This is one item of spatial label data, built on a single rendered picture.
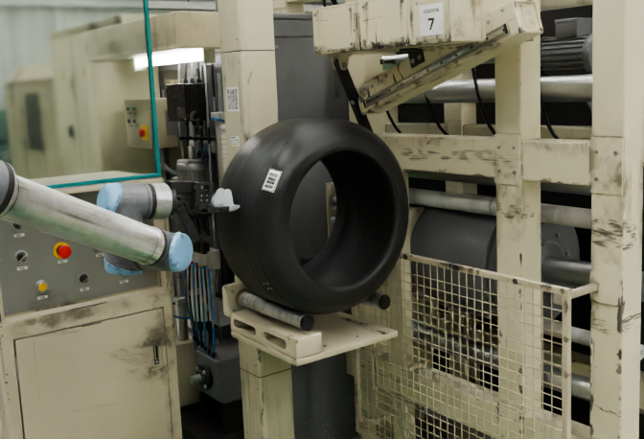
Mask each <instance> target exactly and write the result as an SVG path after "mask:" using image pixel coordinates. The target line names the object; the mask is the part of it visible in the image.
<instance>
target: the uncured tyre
mask: <svg viewBox="0 0 644 439"><path fill-rule="evenodd" d="M319 161H321V162H322V163H323V164H324V166H325V167H326V168H327V170H328V172H329V174H330V176H331V178H332V180H333V184H334V188H335V194H336V215H335V221H334V225H333V230H332V233H331V235H330V237H329V238H328V240H327V242H326V243H325V245H324V246H323V248H322V249H321V250H320V252H319V253H318V254H317V255H316V256H315V257H314V258H313V259H312V260H310V261H309V262H308V263H306V264H304V265H303V266H300V265H299V263H298V261H297V259H296V257H295V254H294V251H293V248H292V245H291V240H290V233H289V219H290V211H291V206H292V202H293V199H294V196H295V194H296V191H297V189H298V187H299V185H300V183H301V181H302V180H303V178H304V177H305V175H306V174H307V173H308V171H309V170H310V169H311V168H312V167H313V166H314V165H315V164H316V163H317V162H319ZM269 169H274V170H277V171H281V172H282V174H281V176H280V179H279V181H278V184H277V186H276V188H275V191H274V193H272V192H269V191H266V190H263V189H262V187H263V184H264V182H265V178H266V176H267V174H268V171H269ZM220 188H222V189H224V190H226V189H229V190H230V191H231V193H232V198H233V203H234V204H236V205H240V208H239V209H237V210H236V211H233V212H226V213H216V224H217V232H218V241H219V244H220V248H221V250H222V253H223V255H224V258H225V260H226V262H227V264H228V265H229V264H232V265H229V266H230V267H231V269H232V270H233V272H234V273H235V274H236V276H237V277H238V278H239V279H240V280H241V281H242V282H243V283H244V284H245V285H246V286H247V287H248V288H249V289H250V290H252V291H253V292H255V293H256V294H258V295H260V296H262V297H263V298H265V299H268V300H270V301H273V302H276V303H279V304H281V305H284V306H287V307H290V308H292V309H295V310H297V311H300V312H306V313H313V314H325V313H334V312H343V311H346V310H349V309H350V308H353V307H355V306H357V305H358V304H360V303H362V302H363V301H365V300H366V299H367V298H369V297H370V296H371V295H372V294H373V293H375V292H376V291H377V290H378V289H379V288H380V286H381V285H382V284H383V283H384V281H385V280H386V279H387V277H388V276H389V274H390V273H391V271H392V270H393V268H394V266H395V264H396V262H397V261H398V259H399V257H400V254H401V252H402V249H403V244H404V241H405V237H406V232H407V226H408V216H409V208H408V194H407V189H406V184H405V180H404V176H403V172H402V169H401V167H400V164H399V162H398V160H397V158H396V157H395V155H394V153H393V152H392V151H391V150H390V149H389V147H388V146H387V145H386V144H385V143H384V142H383V141H382V140H381V139H380V138H379V137H378V136H377V134H375V133H374V132H372V131H371V130H369V129H368V128H366V127H363V126H361V125H358V124H356V123H354V122H351V121H347V120H342V119H322V118H294V119H288V120H284V121H281V122H278V123H275V124H273V125H271V126H269V127H266V128H264V129H262V130H261V131H259V132H258V133H256V134H255V135H253V136H252V137H251V138H250V139H249V140H247V141H246V142H245V143H244V144H243V145H242V146H241V148H240V149H239V150H238V151H237V153H236V154H235V156H234V157H233V159H232V160H231V162H230V164H229V165H228V167H227V169H226V172H225V174H224V176H223V179H222V181H221V184H220ZM233 265H236V266H233ZM239 266H240V267H239ZM262 281H268V282H269V284H270V285H271V286H272V287H273V288H274V289H275V291H269V290H267V288H266V287H265V286H264V284H263V283H262Z"/></svg>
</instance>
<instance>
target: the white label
mask: <svg viewBox="0 0 644 439"><path fill-rule="evenodd" d="M281 174H282V172H281V171H277V170H274V169H269V171H268V174H267V176H266V178H265V181H264V184H263V187H262V189H263V190H266V191H269V192H272V193H274V191H275V188H276V186H277V184H278V181H279V179H280V176H281Z"/></svg>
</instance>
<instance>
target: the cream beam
mask: <svg viewBox="0 0 644 439"><path fill-rule="evenodd" d="M508 1H510V0H361V1H355V2H350V3H345V4H339V5H334V6H329V7H323V8H318V9H313V10H312V21H313V43H314V54H315V55H333V54H353V55H366V54H381V53H392V52H399V51H400V49H405V48H417V49H425V48H433V47H444V46H454V45H465V44H474V43H483V42H484V41H485V38H486V14H487V13H488V12H491V11H492V10H494V9H496V8H498V7H499V6H501V5H503V4H505V3H506V2H508ZM442 2H443V5H444V33H443V34H440V35H424V36H420V19H419V6H422V5H429V4H435V3H442Z"/></svg>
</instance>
